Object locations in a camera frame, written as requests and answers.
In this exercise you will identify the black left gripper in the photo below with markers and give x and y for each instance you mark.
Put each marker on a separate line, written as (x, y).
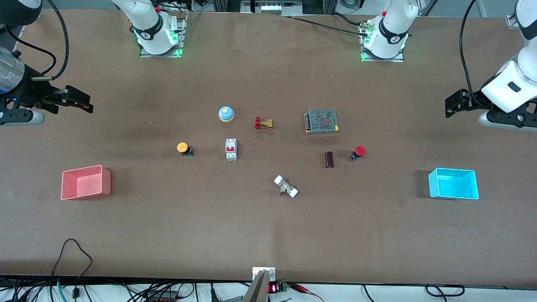
(473, 101)

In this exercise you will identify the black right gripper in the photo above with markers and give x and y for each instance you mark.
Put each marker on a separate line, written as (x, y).
(31, 91)

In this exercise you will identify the red push button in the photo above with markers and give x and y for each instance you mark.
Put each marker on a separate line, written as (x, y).
(360, 150)

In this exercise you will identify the yellow push button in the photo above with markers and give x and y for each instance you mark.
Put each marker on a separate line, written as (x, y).
(182, 147)

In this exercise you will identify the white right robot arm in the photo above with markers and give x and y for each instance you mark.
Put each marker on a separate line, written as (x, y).
(149, 25)

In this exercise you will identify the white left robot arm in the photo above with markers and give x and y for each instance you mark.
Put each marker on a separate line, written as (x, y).
(392, 37)

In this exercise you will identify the cyan plastic box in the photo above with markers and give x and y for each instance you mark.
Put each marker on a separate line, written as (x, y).
(455, 184)

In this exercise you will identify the pink plastic box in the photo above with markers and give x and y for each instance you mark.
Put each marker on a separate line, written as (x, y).
(84, 184)

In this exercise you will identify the metal mesh power supply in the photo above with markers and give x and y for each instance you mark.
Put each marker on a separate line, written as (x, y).
(322, 121)

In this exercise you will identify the dark brown cylinder capacitor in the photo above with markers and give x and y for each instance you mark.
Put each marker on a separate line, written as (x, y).
(329, 159)

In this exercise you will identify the blue call bell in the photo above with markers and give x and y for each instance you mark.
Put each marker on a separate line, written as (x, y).
(226, 113)

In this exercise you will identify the white circuit breaker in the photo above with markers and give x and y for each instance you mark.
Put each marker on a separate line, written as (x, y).
(231, 149)

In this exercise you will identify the metal fitting white caps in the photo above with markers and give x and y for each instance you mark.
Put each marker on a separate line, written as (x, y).
(285, 186)

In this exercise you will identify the red clip lead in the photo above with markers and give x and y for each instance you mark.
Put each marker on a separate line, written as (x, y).
(302, 288)

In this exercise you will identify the grey metal bar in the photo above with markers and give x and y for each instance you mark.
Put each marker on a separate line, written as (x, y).
(256, 289)

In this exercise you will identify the small red digit display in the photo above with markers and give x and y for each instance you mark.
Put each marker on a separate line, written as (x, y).
(272, 288)

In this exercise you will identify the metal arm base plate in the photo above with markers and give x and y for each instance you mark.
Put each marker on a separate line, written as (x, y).
(181, 42)
(396, 59)

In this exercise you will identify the small metal corner bracket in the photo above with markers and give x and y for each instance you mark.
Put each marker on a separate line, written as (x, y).
(512, 21)

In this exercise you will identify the white mounting bracket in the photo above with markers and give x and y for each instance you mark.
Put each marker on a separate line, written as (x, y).
(272, 272)

